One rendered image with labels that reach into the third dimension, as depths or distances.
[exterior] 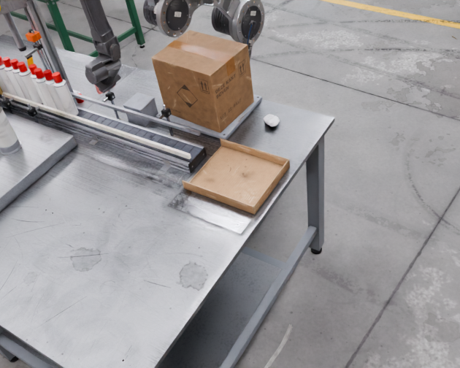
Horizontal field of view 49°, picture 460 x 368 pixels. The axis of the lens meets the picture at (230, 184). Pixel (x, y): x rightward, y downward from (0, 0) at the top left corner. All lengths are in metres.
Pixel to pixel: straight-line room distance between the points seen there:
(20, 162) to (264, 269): 1.13
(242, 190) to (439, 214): 1.38
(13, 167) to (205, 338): 1.03
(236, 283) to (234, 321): 0.19
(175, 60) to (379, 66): 2.23
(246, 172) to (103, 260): 0.59
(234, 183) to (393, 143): 1.63
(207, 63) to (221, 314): 1.04
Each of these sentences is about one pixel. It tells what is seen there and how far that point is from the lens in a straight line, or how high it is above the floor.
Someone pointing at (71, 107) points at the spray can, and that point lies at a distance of 2.27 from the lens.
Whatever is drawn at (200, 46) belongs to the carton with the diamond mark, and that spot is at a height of 1.12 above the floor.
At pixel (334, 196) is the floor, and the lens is 2.91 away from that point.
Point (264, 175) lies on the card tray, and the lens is 1.84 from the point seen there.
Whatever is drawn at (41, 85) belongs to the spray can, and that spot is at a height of 1.03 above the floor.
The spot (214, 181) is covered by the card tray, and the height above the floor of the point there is 0.83.
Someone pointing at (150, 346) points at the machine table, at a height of 0.83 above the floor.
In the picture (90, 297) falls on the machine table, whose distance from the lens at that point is 1.65.
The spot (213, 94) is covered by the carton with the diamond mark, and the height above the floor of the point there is 1.04.
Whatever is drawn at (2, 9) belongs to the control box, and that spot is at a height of 1.31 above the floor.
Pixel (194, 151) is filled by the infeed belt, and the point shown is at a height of 0.88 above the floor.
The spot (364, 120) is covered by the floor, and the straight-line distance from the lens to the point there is 3.43.
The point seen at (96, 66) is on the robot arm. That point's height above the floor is 1.25.
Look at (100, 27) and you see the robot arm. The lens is 1.81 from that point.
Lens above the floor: 2.10
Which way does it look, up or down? 44 degrees down
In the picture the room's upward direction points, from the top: 10 degrees counter-clockwise
